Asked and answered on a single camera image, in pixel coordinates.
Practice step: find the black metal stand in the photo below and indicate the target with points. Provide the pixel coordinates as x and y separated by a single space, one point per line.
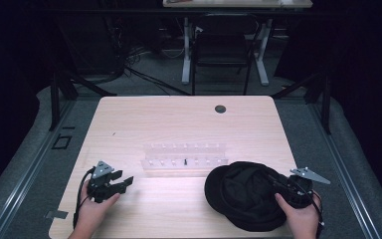
325 99
55 99

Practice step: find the person's left hand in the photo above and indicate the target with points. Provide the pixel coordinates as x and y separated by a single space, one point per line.
91 212

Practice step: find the black hat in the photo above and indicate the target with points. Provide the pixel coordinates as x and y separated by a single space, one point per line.
242 195

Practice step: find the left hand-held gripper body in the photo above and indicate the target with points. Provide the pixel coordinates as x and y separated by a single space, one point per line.
100 187

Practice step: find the person's right hand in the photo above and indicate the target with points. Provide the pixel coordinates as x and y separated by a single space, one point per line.
300 217

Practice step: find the black tape floor square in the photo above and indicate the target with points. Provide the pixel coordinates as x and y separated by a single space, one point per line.
61 142

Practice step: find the white-legged desk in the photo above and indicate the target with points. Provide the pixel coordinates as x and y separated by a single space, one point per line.
238 3

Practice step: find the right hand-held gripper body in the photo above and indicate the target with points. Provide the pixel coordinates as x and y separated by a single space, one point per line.
296 195

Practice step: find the clear acrylic rack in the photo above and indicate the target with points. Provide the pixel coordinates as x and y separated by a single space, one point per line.
184 157

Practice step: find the grey tape strip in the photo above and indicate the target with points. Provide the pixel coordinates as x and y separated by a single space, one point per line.
56 214

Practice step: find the black chair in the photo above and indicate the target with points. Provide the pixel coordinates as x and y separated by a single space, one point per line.
222 46

